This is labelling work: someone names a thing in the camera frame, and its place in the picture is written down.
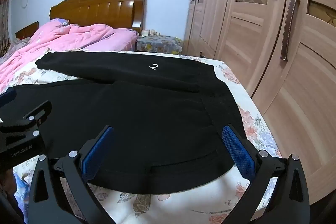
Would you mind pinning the floral bed sheet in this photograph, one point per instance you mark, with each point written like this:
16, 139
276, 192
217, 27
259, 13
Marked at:
183, 204

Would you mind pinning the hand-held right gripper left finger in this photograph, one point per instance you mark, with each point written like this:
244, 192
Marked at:
95, 154

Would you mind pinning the black pants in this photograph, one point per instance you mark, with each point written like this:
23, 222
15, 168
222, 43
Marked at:
144, 121

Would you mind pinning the small wooden headboard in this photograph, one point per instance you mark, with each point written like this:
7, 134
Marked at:
26, 29

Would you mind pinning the light wooden wardrobe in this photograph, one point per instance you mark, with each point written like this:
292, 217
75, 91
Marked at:
262, 56

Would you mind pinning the nightstand with floral cloth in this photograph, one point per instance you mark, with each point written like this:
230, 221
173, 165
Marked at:
160, 45

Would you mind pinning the pink quilt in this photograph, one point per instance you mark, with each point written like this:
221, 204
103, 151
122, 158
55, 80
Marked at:
65, 37

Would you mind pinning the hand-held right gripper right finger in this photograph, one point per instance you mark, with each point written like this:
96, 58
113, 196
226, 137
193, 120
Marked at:
239, 154

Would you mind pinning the red patterned curtain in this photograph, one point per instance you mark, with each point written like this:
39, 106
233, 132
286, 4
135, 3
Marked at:
4, 19

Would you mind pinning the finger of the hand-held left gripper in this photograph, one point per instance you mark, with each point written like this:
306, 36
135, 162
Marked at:
36, 115
7, 98

